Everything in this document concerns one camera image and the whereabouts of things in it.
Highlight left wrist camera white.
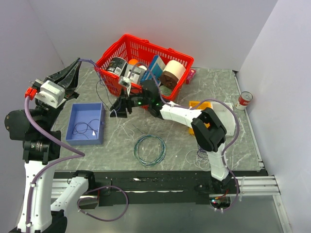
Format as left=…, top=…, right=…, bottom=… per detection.
left=25, top=79, right=66, bottom=109

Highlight green blue wire coil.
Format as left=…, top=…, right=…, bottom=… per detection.
left=133, top=134, right=167, bottom=167

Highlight multicolour wires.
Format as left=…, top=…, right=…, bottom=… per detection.
left=72, top=118, right=104, bottom=140

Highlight orange fruit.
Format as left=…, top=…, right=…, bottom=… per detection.
left=128, top=59, right=138, bottom=66

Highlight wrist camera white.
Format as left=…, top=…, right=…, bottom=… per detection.
left=119, top=76, right=132, bottom=96
left=25, top=79, right=66, bottom=109

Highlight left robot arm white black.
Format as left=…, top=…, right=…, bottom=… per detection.
left=4, top=59, right=96, bottom=233

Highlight blue Harrys box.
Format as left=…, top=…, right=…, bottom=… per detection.
left=138, top=55, right=166, bottom=84

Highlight brown roll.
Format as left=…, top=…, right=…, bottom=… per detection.
left=159, top=71, right=179, bottom=90

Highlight aluminium frame rail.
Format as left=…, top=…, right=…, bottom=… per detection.
left=237, top=176, right=280, bottom=196

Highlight purple wire bundle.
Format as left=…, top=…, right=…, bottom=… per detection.
left=79, top=58, right=110, bottom=107

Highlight red white soup can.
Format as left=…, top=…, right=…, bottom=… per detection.
left=235, top=91, right=253, bottom=111

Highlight white paper towel roll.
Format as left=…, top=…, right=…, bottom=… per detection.
left=162, top=60, right=186, bottom=82

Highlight black cylindrical can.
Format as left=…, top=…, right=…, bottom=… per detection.
left=106, top=57, right=128, bottom=77

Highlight green scouring sponge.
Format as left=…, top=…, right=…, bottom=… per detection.
left=160, top=85, right=172, bottom=97

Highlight pink small box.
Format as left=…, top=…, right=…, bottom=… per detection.
left=186, top=69, right=196, bottom=84

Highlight white plastic bin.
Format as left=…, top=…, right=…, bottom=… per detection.
left=211, top=101, right=236, bottom=136

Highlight red plastic shopping basket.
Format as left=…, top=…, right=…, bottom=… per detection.
left=94, top=33, right=194, bottom=110

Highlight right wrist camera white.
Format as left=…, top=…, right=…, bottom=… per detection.
left=119, top=76, right=132, bottom=96

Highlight yellow plastic bin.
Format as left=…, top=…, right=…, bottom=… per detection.
left=188, top=100, right=212, bottom=135

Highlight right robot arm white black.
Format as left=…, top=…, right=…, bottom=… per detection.
left=110, top=80, right=229, bottom=193

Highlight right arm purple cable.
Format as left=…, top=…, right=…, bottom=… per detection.
left=128, top=62, right=241, bottom=212

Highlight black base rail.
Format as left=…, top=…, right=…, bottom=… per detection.
left=82, top=170, right=267, bottom=206

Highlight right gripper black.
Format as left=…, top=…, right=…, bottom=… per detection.
left=110, top=87, right=151, bottom=119

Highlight blue plastic bin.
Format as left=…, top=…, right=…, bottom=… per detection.
left=65, top=103, right=105, bottom=146

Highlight grey labelled pouch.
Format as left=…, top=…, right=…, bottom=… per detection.
left=124, top=64, right=147, bottom=84

